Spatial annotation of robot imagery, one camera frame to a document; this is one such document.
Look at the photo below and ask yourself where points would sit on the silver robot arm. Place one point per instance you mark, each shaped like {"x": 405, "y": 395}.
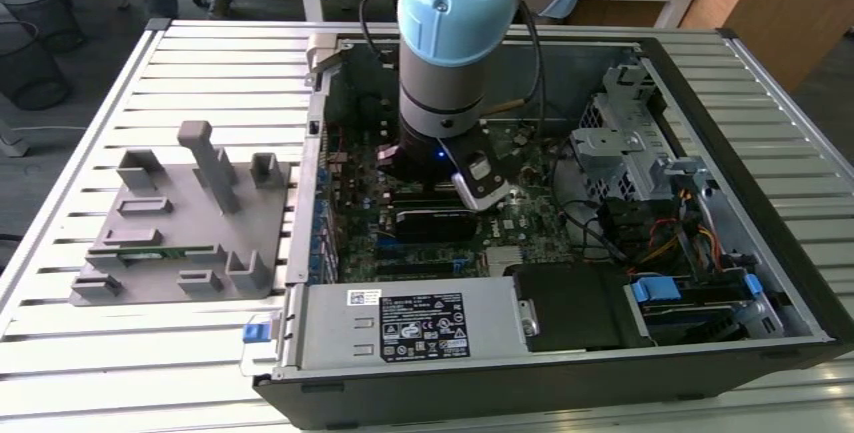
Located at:
{"x": 441, "y": 93}

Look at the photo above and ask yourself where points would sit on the black graphics card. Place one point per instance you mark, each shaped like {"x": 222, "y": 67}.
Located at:
{"x": 434, "y": 228}

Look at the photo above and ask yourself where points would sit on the green motherboard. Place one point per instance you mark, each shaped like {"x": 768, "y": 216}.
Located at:
{"x": 535, "y": 213}

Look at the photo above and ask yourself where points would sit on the black expansion slot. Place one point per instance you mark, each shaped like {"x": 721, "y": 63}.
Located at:
{"x": 414, "y": 269}

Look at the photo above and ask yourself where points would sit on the silver chipset heatsink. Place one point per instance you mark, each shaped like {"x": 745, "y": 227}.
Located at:
{"x": 505, "y": 259}

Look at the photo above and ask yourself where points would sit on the metal disk cage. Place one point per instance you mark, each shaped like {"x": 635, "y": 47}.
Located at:
{"x": 604, "y": 145}

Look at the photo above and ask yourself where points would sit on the silver power supply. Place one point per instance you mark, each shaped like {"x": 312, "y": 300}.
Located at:
{"x": 321, "y": 323}

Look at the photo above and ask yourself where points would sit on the grey parts rack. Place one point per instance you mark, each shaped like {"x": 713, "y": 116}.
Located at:
{"x": 188, "y": 193}

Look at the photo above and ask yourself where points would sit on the green RAM stick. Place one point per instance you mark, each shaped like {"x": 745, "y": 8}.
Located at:
{"x": 170, "y": 253}

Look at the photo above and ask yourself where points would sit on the blue plastic latch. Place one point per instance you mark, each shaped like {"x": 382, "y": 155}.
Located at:
{"x": 260, "y": 334}

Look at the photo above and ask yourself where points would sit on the hard disk in blue carrier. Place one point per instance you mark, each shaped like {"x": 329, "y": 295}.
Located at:
{"x": 657, "y": 290}

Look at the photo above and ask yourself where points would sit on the metal disk bay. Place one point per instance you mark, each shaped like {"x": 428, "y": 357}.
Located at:
{"x": 724, "y": 218}

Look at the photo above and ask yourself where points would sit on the black PC case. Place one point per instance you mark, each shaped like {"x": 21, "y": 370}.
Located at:
{"x": 468, "y": 398}

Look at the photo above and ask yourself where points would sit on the black mesh waste bin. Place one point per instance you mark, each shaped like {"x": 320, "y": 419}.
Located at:
{"x": 34, "y": 78}
{"x": 57, "y": 18}

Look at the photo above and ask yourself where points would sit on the wooden cabinet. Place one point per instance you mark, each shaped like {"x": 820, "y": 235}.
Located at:
{"x": 795, "y": 13}

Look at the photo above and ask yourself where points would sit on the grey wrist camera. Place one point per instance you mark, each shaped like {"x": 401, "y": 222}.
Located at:
{"x": 389, "y": 154}

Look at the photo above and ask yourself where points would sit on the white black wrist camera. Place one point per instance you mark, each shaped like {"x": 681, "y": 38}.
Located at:
{"x": 484, "y": 188}

